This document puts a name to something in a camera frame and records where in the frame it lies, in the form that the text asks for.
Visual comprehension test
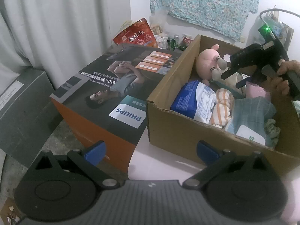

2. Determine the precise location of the pink plush toy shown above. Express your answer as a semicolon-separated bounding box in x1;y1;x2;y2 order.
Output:
195;44;227;86

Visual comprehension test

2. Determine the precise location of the blue knitted towel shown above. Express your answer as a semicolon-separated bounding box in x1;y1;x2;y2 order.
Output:
224;97;276;140

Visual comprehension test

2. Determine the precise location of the blue white snack packet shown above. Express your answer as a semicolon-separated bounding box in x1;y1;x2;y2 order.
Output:
170;80;216;123

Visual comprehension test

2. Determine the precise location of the orange striped white cloth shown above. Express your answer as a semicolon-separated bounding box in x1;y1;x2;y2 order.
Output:
209;88;235;128

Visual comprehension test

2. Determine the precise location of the green patterned scrunchie cloth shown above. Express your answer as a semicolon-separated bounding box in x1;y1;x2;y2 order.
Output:
264;118;281;149

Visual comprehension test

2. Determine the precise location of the person's right hand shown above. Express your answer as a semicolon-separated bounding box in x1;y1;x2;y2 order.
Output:
267;59;300;96

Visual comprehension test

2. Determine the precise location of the blue water bottle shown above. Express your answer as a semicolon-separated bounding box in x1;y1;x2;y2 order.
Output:
258;16;283;42

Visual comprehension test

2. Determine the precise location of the white plastic bag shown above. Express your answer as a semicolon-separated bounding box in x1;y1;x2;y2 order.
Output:
292;100;300;118

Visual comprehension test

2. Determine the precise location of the brown cardboard box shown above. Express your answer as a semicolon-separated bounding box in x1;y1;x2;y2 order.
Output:
147;35;299;176

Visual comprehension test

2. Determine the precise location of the large Philips printed box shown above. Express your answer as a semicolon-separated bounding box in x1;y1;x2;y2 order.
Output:
50;44;180;172

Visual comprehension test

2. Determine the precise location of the red gift bag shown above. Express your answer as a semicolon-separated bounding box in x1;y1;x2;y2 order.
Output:
112;18;158;48

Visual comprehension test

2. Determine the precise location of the floral blue wall cloth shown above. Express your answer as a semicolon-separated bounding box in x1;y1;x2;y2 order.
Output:
150;0;259;41

